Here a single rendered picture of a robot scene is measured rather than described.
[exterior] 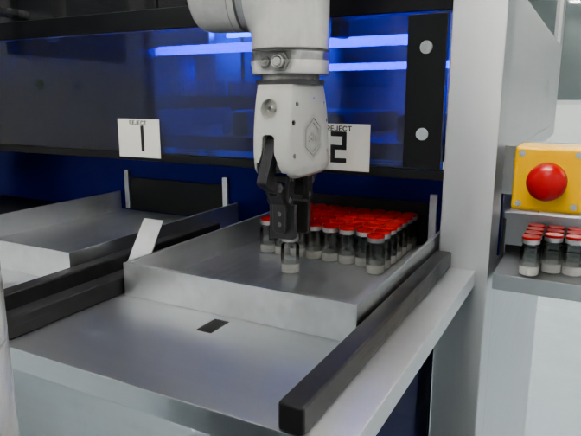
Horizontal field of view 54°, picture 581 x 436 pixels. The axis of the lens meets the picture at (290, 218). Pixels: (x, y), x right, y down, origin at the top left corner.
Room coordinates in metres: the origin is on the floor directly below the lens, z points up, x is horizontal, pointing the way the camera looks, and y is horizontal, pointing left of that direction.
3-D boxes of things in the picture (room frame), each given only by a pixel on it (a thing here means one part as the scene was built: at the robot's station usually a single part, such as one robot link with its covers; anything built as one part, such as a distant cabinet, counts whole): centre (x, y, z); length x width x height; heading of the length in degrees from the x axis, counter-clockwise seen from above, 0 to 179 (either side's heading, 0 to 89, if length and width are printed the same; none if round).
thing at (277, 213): (0.61, 0.01, 0.96); 0.03 x 0.03 x 0.07; 62
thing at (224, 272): (0.65, -0.02, 0.90); 0.34 x 0.26 x 0.04; 152
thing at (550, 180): (0.60, -0.28, 0.99); 0.04 x 0.04 x 0.04; 62
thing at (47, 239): (0.81, 0.28, 0.90); 0.34 x 0.26 x 0.04; 152
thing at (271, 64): (0.64, 0.00, 1.12); 0.09 x 0.08 x 0.03; 152
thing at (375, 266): (0.63, -0.10, 0.91); 0.02 x 0.02 x 0.05
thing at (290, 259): (0.64, 0.00, 0.90); 0.02 x 0.02 x 0.04
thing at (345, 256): (0.69, -0.04, 0.91); 0.18 x 0.02 x 0.05; 62
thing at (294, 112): (0.64, 0.00, 1.05); 0.10 x 0.07 x 0.11; 152
